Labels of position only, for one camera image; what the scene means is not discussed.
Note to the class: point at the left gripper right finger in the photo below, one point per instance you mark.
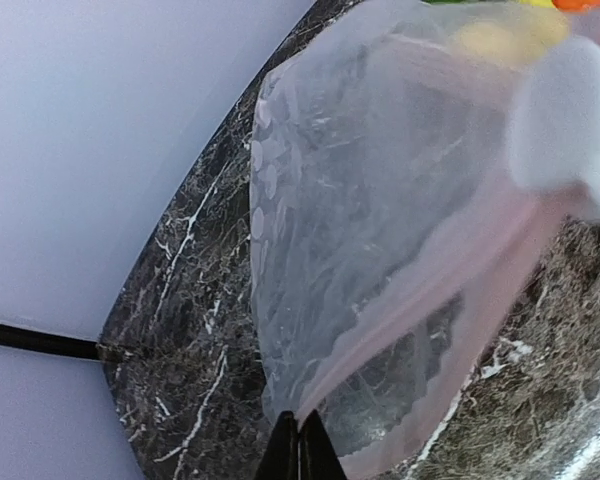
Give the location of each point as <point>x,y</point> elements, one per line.
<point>318,459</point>

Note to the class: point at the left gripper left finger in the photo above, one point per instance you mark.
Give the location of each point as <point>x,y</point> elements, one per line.
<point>280,459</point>

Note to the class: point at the clear polka dot zip bag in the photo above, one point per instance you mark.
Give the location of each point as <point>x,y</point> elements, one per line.
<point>401,193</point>

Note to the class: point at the yellow banana toy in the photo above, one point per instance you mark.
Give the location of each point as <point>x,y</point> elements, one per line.
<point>511,45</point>

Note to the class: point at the orange fruit toy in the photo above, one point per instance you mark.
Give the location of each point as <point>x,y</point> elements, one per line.
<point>576,6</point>

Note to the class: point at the left black frame post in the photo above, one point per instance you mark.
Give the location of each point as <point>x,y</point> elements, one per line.
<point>40,342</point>

